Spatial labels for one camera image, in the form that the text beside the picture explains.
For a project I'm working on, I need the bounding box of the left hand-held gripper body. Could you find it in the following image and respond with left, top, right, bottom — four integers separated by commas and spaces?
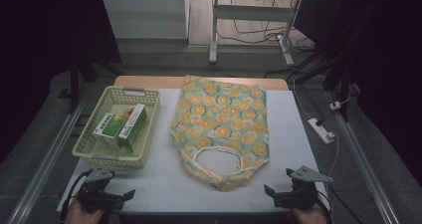
78, 166, 125, 213

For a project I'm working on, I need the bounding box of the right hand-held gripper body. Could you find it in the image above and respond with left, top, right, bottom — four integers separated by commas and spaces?
274, 165, 333, 210

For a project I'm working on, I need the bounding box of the pale yellow plastic basket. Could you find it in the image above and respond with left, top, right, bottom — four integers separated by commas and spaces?
72, 86, 161, 169

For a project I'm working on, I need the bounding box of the green and white box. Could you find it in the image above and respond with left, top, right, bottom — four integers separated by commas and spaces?
92, 112, 128, 150
117, 104, 147, 153

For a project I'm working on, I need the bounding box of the orange print cloth bag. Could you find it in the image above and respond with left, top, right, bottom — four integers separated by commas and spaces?
169, 74, 271, 192

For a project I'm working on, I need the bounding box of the person's right hand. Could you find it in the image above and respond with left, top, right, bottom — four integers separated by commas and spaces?
292, 202, 328, 224

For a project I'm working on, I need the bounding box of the person's left hand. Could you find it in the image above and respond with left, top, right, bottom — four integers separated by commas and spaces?
64, 197, 106, 224

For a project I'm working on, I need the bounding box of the white power strip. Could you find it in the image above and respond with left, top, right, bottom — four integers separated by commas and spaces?
307, 117, 336, 145

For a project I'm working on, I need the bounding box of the black stand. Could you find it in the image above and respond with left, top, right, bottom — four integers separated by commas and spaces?
58, 54, 123, 114
292, 49, 361, 122

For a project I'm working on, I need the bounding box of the grey cabinet panel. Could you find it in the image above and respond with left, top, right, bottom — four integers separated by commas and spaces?
100, 0, 190, 40

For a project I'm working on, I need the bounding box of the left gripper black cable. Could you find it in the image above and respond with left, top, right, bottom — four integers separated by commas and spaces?
59, 169, 94, 223

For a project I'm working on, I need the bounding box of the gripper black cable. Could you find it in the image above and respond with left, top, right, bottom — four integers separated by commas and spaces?
59, 169, 94, 223
316, 193, 335, 224

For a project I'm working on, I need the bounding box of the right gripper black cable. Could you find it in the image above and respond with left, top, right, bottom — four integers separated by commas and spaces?
316, 193, 335, 224

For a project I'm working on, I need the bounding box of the white power strip cable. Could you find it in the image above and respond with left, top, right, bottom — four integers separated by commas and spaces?
325, 132, 341, 193

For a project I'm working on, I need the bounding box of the aluminium rail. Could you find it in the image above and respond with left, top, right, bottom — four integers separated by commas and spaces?
6, 93, 90, 224
326, 91, 402, 224

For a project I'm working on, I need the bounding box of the tangle of black floor cables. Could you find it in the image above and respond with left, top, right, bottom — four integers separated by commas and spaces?
217, 0, 316, 54

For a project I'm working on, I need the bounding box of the white desk frame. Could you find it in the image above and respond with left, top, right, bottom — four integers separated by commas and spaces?
208, 0, 304, 66

